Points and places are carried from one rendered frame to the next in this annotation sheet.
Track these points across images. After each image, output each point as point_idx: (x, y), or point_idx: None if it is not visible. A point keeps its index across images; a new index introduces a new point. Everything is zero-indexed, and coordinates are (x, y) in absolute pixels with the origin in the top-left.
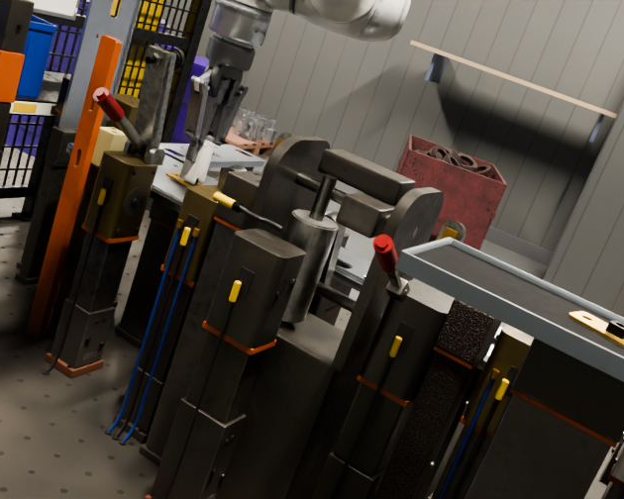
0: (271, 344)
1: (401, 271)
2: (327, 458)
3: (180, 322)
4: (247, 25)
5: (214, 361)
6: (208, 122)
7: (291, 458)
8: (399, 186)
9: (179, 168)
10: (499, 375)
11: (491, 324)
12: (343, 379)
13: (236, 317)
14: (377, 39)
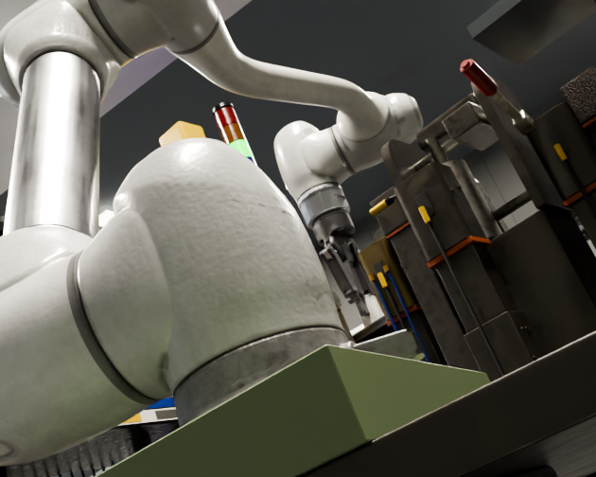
0: (486, 239)
1: (477, 34)
2: None
3: (432, 345)
4: (327, 195)
5: (456, 274)
6: (355, 277)
7: (584, 304)
8: (471, 95)
9: None
10: None
11: (594, 70)
12: (562, 228)
13: (441, 230)
14: (412, 130)
